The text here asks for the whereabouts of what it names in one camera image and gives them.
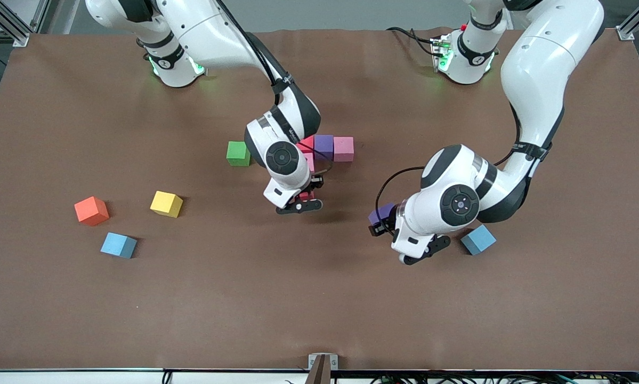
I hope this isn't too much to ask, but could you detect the purple foam cube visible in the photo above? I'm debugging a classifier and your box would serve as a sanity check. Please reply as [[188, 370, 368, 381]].
[[314, 134, 335, 161], [369, 203, 397, 227]]

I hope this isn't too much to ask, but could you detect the green foam cube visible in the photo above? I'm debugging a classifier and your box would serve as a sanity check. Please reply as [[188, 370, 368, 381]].
[[227, 141, 250, 167]]

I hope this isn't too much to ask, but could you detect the blue foam cube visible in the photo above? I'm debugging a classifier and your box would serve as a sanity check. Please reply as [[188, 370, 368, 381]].
[[100, 232, 138, 259], [460, 224, 497, 256]]

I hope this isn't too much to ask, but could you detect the brown table mat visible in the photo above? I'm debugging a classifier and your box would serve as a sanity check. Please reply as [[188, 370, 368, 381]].
[[0, 27, 639, 372]]

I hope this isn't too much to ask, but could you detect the yellow foam cube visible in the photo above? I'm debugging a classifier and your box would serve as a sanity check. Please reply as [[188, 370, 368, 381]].
[[150, 190, 184, 219]]

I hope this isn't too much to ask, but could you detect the orange foam cube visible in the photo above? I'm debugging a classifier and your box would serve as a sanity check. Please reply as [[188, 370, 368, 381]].
[[74, 196, 110, 227]]

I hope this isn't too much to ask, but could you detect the grey metal bracket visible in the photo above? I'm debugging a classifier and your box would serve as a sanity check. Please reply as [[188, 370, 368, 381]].
[[308, 353, 339, 371]]

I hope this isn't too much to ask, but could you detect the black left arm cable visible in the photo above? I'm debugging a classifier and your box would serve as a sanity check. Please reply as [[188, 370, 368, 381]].
[[375, 104, 565, 235]]

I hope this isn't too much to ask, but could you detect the brown post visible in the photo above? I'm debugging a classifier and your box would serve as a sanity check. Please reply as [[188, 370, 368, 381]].
[[304, 355, 333, 384]]

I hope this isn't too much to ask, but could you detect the black left base cable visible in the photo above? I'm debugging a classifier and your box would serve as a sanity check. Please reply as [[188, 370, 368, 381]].
[[386, 26, 440, 57]]

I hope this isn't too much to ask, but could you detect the aluminium frame post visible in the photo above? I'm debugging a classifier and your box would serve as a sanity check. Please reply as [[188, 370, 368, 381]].
[[0, 0, 51, 47], [617, 0, 639, 42]]

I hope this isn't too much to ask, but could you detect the white table edge rail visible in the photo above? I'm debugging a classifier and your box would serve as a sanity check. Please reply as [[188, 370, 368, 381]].
[[0, 367, 639, 384]]

